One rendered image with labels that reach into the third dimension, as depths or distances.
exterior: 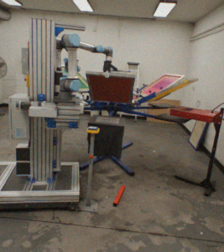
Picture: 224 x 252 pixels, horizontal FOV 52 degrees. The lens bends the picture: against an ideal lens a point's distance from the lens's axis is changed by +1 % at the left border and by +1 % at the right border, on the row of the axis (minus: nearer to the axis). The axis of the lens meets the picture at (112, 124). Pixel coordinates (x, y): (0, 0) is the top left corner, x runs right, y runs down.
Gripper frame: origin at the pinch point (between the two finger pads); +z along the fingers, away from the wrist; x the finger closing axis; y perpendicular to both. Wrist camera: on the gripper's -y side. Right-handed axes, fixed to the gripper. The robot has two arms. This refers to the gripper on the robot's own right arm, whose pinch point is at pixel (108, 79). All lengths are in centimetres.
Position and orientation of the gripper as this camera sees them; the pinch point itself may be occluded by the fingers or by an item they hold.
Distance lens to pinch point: 253.3
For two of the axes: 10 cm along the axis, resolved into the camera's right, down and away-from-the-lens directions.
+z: -0.9, 9.9, -0.4
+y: -9.9, -0.9, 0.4
